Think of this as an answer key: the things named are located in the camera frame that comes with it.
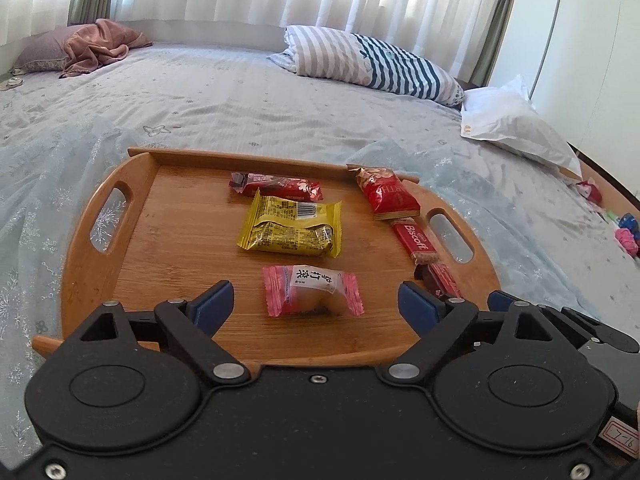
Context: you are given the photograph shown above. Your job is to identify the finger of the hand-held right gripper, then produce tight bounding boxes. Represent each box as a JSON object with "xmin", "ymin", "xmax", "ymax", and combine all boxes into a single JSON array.
[{"xmin": 487, "ymin": 289, "xmax": 640, "ymax": 356}]

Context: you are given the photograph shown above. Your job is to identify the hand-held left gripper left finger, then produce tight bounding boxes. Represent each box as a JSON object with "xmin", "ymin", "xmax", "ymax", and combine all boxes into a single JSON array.
[{"xmin": 47, "ymin": 280, "xmax": 251, "ymax": 386}]

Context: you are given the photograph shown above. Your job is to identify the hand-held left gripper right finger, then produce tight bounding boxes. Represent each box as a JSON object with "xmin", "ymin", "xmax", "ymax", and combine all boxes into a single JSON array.
[{"xmin": 380, "ymin": 281, "xmax": 588, "ymax": 386}]

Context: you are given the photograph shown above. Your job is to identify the wooden tray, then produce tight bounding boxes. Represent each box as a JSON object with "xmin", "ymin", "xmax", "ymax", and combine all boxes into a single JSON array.
[{"xmin": 31, "ymin": 147, "xmax": 502, "ymax": 367}]

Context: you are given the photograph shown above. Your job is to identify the dark red snack packet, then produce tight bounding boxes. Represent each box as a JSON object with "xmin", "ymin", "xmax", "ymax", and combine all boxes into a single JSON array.
[{"xmin": 414, "ymin": 262, "xmax": 463, "ymax": 301}]

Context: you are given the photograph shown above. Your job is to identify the large red biscuit pack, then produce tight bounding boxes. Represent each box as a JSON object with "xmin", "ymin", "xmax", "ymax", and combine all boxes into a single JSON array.
[{"xmin": 391, "ymin": 217, "xmax": 443, "ymax": 266}]

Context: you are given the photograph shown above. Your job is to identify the pink pastry packet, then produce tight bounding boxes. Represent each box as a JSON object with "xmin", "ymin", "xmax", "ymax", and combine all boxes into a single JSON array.
[{"xmin": 262, "ymin": 264, "xmax": 364, "ymax": 318}]

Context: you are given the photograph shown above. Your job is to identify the yellow snack packet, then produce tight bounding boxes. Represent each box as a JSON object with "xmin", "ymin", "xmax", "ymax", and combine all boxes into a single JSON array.
[{"xmin": 236, "ymin": 190, "xmax": 344, "ymax": 259}]

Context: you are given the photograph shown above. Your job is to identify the large red nut packet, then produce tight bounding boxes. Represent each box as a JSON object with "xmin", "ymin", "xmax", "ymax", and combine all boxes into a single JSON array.
[{"xmin": 346, "ymin": 165, "xmax": 422, "ymax": 222}]

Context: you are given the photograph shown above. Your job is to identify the long red snack bar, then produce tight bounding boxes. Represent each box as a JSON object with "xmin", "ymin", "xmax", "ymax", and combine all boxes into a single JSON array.
[{"xmin": 229, "ymin": 171, "xmax": 324, "ymax": 203}]

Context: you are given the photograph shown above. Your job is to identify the pink toy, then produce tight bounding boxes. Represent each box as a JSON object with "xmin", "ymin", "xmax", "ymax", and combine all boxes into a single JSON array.
[{"xmin": 614, "ymin": 227, "xmax": 640, "ymax": 257}]

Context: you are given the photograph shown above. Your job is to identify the small red white packet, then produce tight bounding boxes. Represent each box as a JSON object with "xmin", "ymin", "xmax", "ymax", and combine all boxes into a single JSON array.
[{"xmin": 575, "ymin": 179, "xmax": 603, "ymax": 204}]

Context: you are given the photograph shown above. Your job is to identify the striped pillow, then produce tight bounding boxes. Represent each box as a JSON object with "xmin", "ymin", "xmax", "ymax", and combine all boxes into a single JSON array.
[{"xmin": 267, "ymin": 25, "xmax": 466, "ymax": 107}]

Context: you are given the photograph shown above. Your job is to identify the grey curved pole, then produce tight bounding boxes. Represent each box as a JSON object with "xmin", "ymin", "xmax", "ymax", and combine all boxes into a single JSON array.
[{"xmin": 530, "ymin": 0, "xmax": 567, "ymax": 106}]

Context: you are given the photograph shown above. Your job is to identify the pink cloth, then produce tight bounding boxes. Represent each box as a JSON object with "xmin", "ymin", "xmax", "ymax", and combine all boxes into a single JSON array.
[{"xmin": 59, "ymin": 19, "xmax": 153, "ymax": 79}]

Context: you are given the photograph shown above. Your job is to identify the purple pillow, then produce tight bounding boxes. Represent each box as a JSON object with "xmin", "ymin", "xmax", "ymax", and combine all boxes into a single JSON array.
[{"xmin": 10, "ymin": 29, "xmax": 91, "ymax": 75}]

